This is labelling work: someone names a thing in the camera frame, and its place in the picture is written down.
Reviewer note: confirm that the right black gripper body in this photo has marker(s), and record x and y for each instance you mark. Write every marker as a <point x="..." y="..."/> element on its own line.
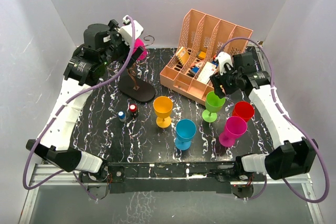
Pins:
<point x="230" y="83"/>

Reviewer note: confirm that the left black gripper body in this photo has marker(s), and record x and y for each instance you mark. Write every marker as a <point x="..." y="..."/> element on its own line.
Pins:
<point x="120" y="49"/>

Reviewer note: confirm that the magenta wine glass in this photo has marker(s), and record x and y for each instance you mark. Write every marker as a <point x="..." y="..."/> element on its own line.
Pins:
<point x="234" y="128"/>
<point x="139" y="42"/>

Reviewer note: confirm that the green wine glass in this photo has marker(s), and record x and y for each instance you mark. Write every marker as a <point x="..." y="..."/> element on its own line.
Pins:
<point x="213" y="104"/>

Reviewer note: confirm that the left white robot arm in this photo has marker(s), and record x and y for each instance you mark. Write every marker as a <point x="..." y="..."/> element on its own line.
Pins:
<point x="88" y="69"/>

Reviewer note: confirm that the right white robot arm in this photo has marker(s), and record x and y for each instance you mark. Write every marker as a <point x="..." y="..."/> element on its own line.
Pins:
<point x="293" y="154"/>

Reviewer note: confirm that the metal wine glass rack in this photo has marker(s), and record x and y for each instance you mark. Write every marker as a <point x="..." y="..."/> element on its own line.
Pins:
<point x="134" y="87"/>

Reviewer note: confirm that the red wine glass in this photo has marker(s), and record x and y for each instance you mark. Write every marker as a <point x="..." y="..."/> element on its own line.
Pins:
<point x="243" y="110"/>

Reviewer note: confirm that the blue wine glass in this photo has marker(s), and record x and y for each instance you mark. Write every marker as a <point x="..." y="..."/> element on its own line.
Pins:
<point x="185" y="131"/>

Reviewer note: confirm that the orange wine glass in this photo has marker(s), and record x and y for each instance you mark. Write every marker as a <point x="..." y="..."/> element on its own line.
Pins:
<point x="163" y="108"/>

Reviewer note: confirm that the white card box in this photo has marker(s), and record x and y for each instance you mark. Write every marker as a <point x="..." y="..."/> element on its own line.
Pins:
<point x="208" y="70"/>

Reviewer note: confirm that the blue eraser block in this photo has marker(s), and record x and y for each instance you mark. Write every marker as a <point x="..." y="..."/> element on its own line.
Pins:
<point x="194" y="71"/>

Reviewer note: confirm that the orange sponge block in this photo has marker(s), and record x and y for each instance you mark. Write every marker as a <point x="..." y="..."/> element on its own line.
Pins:
<point x="201" y="55"/>

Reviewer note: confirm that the yellow spiral notebook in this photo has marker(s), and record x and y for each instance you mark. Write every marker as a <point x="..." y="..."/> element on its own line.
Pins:
<point x="183" y="55"/>

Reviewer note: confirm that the pink desk file organizer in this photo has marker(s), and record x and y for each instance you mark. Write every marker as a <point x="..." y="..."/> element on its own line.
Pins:
<point x="201" y="32"/>

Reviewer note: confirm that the red capped small bottle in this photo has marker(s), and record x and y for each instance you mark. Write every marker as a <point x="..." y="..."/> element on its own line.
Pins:
<point x="134" y="110"/>

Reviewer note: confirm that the blue capped small bottle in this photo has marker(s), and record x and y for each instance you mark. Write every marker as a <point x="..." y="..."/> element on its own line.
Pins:
<point x="122" y="116"/>

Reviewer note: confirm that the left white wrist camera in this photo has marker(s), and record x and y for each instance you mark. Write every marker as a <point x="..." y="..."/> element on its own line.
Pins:
<point x="126" y="31"/>

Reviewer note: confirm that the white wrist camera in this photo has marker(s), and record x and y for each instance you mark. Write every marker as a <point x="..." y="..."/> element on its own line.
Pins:
<point x="222" y="59"/>
<point x="126" y="31"/>

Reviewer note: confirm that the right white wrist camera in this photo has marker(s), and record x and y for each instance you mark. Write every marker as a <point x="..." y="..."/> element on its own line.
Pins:
<point x="222" y="59"/>

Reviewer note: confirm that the aluminium frame rail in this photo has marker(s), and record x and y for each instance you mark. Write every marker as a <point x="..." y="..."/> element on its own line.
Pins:
<point x="60" y="199"/>

